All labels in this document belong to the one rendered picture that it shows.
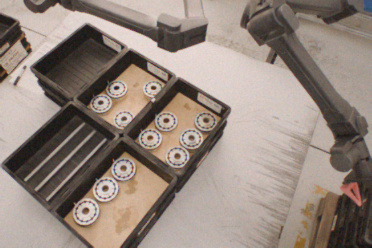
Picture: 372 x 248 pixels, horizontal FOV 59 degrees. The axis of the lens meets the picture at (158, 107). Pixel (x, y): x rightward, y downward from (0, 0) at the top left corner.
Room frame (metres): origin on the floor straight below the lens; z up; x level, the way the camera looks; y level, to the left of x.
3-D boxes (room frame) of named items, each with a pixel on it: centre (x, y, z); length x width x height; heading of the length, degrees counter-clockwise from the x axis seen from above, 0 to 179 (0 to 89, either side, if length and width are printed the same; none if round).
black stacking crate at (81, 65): (1.09, 0.38, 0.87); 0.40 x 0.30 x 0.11; 141
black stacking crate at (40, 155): (0.59, 0.40, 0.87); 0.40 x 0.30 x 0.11; 141
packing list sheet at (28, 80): (1.23, 0.66, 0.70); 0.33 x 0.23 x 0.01; 151
